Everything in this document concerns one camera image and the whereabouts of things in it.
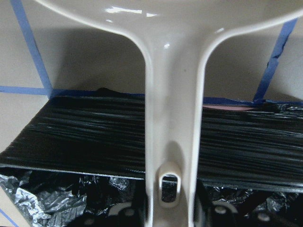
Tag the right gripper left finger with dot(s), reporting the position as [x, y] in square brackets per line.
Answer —
[129, 214]

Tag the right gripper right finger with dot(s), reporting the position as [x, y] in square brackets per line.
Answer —
[224, 214]

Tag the bin with black trash bag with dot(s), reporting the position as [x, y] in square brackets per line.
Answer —
[98, 144]

